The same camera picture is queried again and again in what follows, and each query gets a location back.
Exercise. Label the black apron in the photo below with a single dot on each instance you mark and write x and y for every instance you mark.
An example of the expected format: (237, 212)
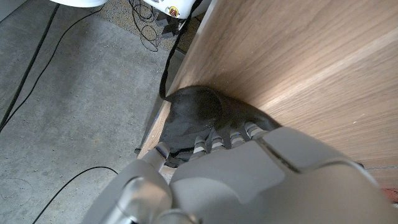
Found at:
(192, 109)

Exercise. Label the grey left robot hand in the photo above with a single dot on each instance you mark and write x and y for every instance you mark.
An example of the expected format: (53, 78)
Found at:
(248, 186)

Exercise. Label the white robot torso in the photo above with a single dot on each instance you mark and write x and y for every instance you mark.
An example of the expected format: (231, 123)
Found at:
(183, 7)

